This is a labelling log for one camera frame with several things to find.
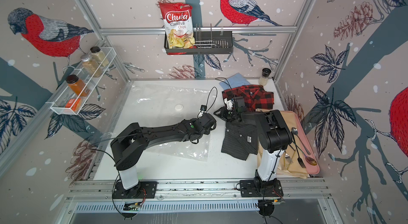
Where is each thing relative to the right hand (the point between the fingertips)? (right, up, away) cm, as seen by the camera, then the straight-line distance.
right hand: (215, 113), depth 97 cm
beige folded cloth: (+40, -24, -16) cm, 49 cm away
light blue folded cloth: (+15, +21, +21) cm, 33 cm away
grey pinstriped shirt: (+15, -13, -8) cm, 21 cm away
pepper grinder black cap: (+37, +27, +14) cm, 48 cm away
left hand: (-4, -4, -8) cm, 10 cm away
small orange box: (-60, +8, -32) cm, 69 cm away
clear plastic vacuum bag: (-41, +4, +10) cm, 42 cm away
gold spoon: (+49, -23, -15) cm, 56 cm away
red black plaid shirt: (+28, +10, +10) cm, 32 cm away
